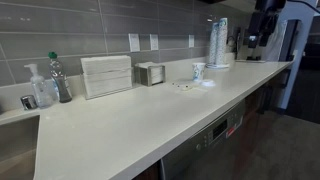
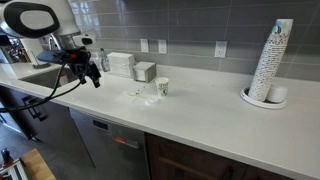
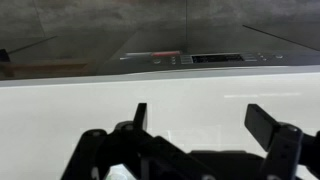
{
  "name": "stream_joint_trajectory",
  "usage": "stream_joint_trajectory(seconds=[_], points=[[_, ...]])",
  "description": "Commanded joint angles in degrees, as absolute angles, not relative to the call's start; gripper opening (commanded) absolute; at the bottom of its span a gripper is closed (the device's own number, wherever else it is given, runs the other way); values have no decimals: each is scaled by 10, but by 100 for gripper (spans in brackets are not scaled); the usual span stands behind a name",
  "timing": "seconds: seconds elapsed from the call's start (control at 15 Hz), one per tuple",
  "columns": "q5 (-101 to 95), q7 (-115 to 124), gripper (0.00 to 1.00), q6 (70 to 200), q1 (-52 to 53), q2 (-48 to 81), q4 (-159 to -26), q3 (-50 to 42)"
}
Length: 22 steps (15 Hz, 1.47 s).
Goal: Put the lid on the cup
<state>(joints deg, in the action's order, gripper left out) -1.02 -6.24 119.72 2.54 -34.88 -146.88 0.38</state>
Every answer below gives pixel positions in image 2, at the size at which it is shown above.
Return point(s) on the white round tray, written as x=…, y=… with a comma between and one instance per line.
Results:
x=258, y=102

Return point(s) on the white napkin box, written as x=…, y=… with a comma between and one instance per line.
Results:
x=120, y=64

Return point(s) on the dark grey drawer cabinet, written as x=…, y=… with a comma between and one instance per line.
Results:
x=56, y=133

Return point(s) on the clear bottle with green cap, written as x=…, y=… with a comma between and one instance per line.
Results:
x=104, y=61

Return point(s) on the tall stack of paper cups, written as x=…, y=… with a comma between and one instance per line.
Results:
x=270, y=60

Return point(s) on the dark wooden cabinet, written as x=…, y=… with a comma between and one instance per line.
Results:
x=200, y=163

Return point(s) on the stainless steel dishwasher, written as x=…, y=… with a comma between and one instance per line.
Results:
x=113, y=146

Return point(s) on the metal napkin dispenser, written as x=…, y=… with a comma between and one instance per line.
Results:
x=145, y=71

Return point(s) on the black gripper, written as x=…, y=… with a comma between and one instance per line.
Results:
x=80, y=61

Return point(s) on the steel kitchen sink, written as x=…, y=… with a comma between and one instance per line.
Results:
x=43, y=79

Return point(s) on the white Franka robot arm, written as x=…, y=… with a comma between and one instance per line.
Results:
x=40, y=20

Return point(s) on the white cup with red rim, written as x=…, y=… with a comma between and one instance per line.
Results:
x=64, y=80

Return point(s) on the white metal frame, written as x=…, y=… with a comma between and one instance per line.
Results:
x=13, y=171

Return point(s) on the stack of white lids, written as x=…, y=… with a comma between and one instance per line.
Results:
x=277, y=93

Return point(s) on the clear wrapper with plastic spoon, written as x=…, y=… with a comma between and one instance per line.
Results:
x=135, y=95

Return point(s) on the dark wrist camera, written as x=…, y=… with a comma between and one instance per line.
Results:
x=53, y=56

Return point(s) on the white wall outlet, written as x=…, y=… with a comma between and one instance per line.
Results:
x=144, y=45
x=162, y=46
x=220, y=49

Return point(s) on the wooden board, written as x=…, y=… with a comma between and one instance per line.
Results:
x=38, y=166

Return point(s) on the patterned paper cup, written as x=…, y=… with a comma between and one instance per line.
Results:
x=162, y=86

